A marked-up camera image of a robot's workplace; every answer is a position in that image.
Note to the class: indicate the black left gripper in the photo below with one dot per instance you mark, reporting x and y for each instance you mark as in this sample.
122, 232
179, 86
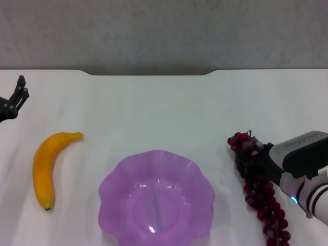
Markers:
7, 112

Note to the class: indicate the yellow banana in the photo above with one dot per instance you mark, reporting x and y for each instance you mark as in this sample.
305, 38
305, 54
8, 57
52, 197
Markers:
43, 166

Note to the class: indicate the grey black wrist camera box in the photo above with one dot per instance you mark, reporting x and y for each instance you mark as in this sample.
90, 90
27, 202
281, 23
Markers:
305, 159

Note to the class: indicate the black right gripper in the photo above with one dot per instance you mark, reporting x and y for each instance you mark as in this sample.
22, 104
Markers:
273, 166

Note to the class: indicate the dark red grape bunch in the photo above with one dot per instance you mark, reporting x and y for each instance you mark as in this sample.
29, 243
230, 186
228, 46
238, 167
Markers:
266, 202

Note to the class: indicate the purple wavy plastic plate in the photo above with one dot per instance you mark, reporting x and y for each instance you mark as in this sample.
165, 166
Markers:
156, 194

